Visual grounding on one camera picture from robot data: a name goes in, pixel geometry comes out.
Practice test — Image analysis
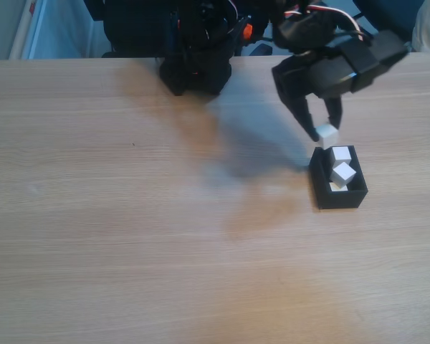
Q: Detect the black camera box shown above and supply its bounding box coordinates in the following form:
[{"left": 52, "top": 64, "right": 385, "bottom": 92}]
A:
[{"left": 338, "top": 30, "right": 410, "bottom": 95}]

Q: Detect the dark blue office chair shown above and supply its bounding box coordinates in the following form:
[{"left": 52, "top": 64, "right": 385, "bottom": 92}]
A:
[{"left": 353, "top": 0, "right": 426, "bottom": 47}]

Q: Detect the white board panel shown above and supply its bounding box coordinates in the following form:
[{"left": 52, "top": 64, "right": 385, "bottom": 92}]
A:
[{"left": 9, "top": 0, "right": 47, "bottom": 60}]

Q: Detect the white block with diagonal line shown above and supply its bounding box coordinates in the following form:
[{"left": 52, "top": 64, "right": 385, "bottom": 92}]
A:
[{"left": 330, "top": 145, "right": 352, "bottom": 163}]

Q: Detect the black open box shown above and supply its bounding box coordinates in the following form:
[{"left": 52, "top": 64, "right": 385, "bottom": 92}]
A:
[{"left": 309, "top": 144, "right": 369, "bottom": 211}]

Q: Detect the white and red servo cable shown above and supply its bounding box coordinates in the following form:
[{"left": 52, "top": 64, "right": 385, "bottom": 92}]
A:
[{"left": 285, "top": 4, "right": 366, "bottom": 41}]

